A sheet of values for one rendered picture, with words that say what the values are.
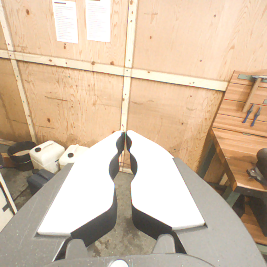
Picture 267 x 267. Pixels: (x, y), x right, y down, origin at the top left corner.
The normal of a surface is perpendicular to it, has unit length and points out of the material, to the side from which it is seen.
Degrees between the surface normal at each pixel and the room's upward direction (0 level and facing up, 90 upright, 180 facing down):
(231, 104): 90
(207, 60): 89
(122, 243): 0
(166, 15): 90
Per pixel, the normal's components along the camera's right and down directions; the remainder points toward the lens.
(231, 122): -0.21, 0.48
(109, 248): 0.10, -0.86
